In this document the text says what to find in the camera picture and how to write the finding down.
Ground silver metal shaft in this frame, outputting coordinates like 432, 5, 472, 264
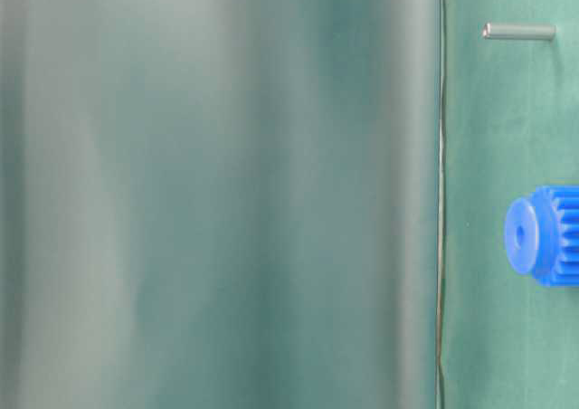
482, 22, 556, 41

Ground small blue plastic gear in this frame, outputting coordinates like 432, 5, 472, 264
504, 185, 579, 287

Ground green table mat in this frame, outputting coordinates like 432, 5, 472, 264
441, 0, 578, 408

